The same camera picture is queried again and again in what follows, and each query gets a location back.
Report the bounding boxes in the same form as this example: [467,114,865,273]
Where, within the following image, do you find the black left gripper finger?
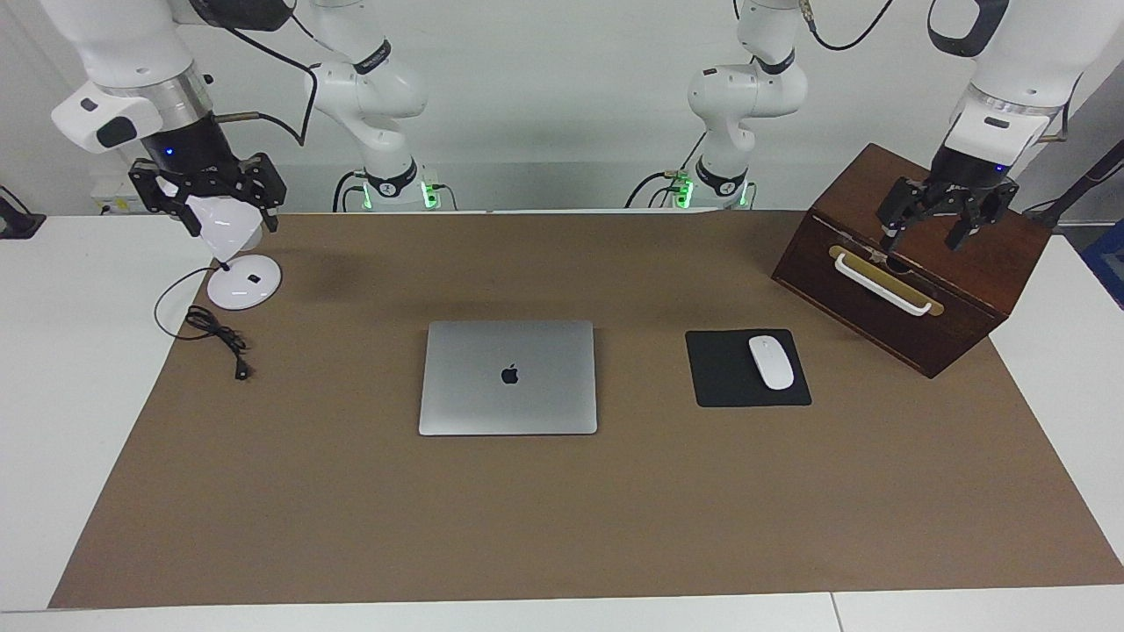
[876,177,923,254]
[945,180,1020,251]

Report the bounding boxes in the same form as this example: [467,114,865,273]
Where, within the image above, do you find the white computer mouse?
[748,335,796,391]

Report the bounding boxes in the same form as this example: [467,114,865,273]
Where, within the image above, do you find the dark brown wooden box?
[771,143,1053,379]

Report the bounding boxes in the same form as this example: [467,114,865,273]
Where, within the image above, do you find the black mouse pad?
[685,329,812,408]

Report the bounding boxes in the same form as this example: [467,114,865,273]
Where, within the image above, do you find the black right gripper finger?
[239,154,288,233]
[130,161,201,238]

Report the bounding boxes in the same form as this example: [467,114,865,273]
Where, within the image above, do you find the black tripod leg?
[1023,139,1124,227]

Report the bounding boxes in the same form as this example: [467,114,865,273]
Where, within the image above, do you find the white desk lamp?
[189,195,284,311]

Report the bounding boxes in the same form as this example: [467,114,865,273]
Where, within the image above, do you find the silver grey laptop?
[418,320,599,437]

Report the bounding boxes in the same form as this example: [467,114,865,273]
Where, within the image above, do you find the brown table mat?
[48,211,1124,609]

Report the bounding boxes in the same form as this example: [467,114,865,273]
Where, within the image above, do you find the black stand foot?
[0,186,47,240]

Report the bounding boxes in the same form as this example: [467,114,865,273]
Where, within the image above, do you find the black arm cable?
[799,0,898,52]
[189,0,319,147]

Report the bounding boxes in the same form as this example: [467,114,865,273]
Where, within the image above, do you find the white box handle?
[832,253,933,317]

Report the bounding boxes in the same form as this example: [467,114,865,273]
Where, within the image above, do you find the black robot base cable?
[332,171,370,212]
[625,171,681,210]

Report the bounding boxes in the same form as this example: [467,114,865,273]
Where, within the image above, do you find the white box with yellow label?
[92,171,146,216]

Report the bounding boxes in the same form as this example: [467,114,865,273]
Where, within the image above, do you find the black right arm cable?
[189,0,319,147]

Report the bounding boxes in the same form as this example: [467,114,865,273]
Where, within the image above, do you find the blue crate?
[1082,219,1124,310]

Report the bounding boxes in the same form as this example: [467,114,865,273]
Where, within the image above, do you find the black lamp power cable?
[155,266,254,382]

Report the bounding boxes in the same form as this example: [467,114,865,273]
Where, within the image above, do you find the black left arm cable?
[799,0,898,52]

